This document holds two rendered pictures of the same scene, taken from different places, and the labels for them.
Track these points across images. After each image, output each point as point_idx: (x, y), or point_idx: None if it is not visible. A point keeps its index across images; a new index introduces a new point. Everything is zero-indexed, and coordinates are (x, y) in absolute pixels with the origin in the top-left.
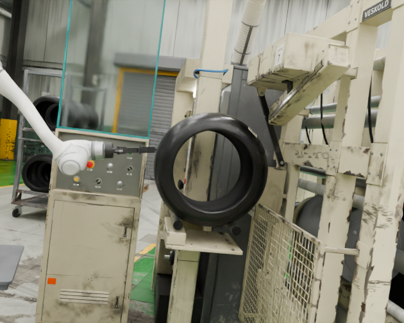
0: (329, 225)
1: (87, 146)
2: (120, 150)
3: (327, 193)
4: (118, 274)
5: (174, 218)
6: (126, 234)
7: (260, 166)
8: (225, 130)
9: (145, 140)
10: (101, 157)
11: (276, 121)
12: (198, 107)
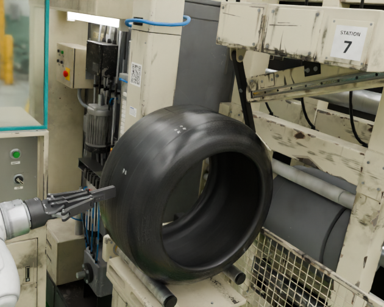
0: (366, 259)
1: None
2: (65, 217)
3: (359, 217)
4: None
5: (156, 288)
6: (30, 277)
7: (270, 187)
8: (233, 149)
9: (42, 133)
10: (25, 233)
11: (262, 101)
12: (148, 85)
